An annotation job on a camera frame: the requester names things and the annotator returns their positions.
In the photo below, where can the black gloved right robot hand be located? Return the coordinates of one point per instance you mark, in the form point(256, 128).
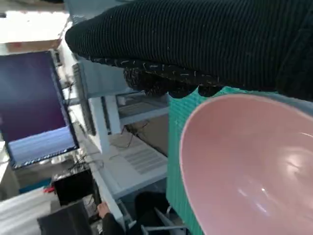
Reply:
point(195, 44)

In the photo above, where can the pink bowl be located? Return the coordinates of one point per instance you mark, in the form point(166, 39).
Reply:
point(244, 159)

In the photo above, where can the green cutting mat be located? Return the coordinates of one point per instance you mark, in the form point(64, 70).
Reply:
point(174, 147)

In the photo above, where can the white desk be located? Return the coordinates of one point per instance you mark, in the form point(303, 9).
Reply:
point(102, 122)

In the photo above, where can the white perforated cabinet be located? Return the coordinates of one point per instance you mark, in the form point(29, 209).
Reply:
point(146, 159)

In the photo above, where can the computer monitor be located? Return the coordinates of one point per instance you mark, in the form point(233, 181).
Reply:
point(31, 102)

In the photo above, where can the black box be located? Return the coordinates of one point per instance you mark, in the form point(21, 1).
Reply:
point(73, 186)

